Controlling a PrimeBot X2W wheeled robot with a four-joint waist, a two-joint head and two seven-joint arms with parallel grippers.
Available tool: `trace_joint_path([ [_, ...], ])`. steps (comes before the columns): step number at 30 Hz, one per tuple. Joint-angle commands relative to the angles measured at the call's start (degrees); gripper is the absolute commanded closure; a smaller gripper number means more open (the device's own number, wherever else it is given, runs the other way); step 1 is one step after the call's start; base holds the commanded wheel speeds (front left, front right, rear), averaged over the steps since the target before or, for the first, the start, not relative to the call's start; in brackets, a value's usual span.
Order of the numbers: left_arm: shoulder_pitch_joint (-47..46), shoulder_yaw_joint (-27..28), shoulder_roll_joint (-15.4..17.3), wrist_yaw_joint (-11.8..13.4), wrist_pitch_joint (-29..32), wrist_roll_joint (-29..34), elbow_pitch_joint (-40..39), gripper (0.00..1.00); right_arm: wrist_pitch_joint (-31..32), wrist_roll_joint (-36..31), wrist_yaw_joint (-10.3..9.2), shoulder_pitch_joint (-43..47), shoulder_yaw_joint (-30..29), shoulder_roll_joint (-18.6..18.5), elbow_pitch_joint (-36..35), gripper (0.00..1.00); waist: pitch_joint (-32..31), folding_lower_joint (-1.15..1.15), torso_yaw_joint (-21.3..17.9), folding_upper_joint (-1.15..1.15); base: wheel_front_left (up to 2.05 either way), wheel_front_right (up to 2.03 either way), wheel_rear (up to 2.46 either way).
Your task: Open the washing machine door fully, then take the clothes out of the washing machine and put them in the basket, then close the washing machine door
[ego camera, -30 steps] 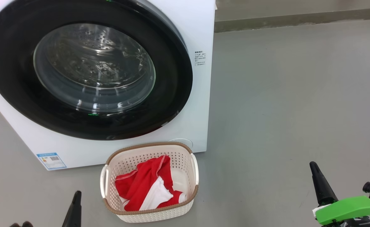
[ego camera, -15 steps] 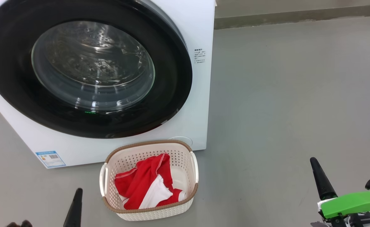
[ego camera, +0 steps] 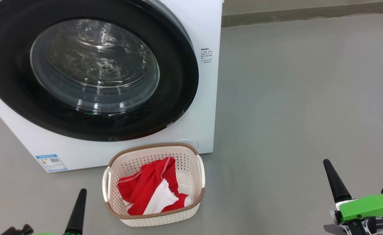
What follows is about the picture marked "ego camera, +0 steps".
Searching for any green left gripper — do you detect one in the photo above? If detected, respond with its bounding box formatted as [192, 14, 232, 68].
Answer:
[32, 189, 87, 235]

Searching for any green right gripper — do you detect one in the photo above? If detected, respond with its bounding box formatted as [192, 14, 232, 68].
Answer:
[323, 159, 383, 235]

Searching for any red and white garment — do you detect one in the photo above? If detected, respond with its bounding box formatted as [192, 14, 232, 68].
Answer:
[118, 157, 192, 216]

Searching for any black washer door glass window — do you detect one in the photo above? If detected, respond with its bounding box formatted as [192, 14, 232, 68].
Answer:
[0, 0, 199, 142]

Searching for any cream perforated laundry basket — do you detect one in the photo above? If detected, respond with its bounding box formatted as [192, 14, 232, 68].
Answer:
[102, 143, 206, 227]

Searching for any white front-load washing machine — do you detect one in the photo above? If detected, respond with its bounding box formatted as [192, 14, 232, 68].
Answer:
[0, 0, 223, 173]

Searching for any blue energy label sticker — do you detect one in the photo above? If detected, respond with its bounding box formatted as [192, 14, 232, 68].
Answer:
[36, 154, 68, 172]

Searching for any round filter cover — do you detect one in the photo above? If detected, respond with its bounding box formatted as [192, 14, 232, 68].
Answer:
[174, 139, 199, 154]

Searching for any grey wall baseboard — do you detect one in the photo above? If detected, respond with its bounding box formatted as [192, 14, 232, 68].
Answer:
[222, 0, 383, 28]

